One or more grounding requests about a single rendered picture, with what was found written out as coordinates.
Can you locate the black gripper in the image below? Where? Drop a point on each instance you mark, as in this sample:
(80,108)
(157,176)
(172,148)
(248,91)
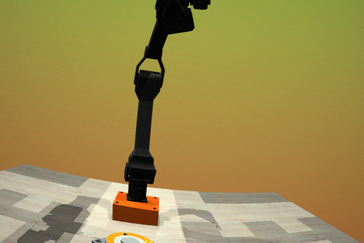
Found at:
(176,18)

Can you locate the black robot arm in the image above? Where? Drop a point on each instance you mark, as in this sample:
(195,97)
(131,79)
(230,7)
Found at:
(140,166)

